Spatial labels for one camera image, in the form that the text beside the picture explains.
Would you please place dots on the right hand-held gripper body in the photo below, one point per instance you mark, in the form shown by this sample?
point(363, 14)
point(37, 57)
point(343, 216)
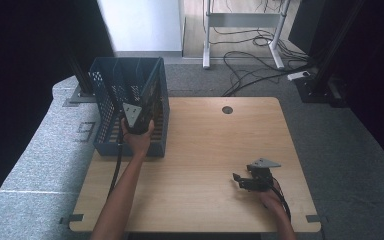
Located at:
point(263, 176)

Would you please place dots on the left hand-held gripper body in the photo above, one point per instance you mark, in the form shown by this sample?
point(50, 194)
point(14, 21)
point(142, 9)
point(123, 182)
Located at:
point(132, 115)

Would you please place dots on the blue plastic file rack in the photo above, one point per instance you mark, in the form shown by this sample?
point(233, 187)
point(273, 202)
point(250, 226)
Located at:
point(106, 146)

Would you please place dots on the person's right hand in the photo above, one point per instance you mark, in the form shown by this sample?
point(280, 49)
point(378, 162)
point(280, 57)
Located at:
point(271, 196)

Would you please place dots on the person's left hand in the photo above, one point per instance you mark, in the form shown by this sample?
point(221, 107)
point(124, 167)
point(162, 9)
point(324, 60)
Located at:
point(138, 143)

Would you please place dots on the black metal stand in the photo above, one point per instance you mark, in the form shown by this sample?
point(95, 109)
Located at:
point(323, 80)
point(83, 80)

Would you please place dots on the dark round table grommet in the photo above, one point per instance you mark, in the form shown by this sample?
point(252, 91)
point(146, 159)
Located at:
point(227, 110)

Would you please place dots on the white board panel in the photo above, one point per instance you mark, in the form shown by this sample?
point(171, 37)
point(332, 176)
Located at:
point(143, 26)

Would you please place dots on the white power strip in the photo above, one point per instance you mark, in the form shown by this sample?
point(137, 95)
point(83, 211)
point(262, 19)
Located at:
point(298, 75)

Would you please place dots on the black curtain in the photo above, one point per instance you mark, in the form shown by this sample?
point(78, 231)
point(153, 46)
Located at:
point(383, 66)
point(20, 83)

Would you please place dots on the white metal desk frame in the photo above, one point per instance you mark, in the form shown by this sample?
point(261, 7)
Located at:
point(243, 19)

